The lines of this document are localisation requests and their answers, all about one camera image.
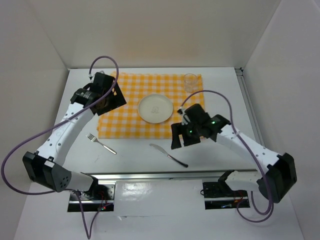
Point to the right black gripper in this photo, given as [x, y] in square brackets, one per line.
[179, 128]

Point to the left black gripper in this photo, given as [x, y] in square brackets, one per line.
[117, 100]

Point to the yellow white checkered cloth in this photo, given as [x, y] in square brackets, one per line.
[125, 122]

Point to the silver spoon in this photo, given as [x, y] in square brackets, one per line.
[161, 150]

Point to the cream round plate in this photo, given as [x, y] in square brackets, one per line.
[155, 108]

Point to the silver fork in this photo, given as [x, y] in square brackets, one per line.
[94, 139]

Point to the clear plastic cup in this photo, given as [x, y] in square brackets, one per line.
[190, 81]

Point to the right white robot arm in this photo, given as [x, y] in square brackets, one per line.
[276, 173]

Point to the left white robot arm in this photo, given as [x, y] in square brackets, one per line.
[45, 165]

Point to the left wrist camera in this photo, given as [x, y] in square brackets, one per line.
[101, 83]

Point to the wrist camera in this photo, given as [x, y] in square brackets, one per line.
[194, 114]
[101, 83]

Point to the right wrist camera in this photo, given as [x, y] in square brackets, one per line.
[194, 114]

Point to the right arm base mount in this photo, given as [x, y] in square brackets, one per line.
[218, 195]

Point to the aluminium rail frame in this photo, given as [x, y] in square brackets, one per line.
[226, 93]

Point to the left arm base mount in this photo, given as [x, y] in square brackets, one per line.
[103, 200]

